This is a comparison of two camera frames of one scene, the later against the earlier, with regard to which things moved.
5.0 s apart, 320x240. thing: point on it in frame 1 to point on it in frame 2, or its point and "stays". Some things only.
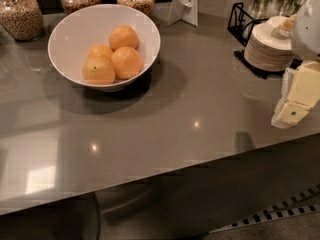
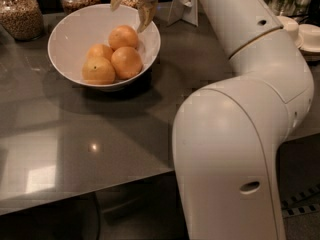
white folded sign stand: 185,4 stays
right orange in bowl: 127,62 stays
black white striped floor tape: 304,202 stays
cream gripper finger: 292,114 to 146,13
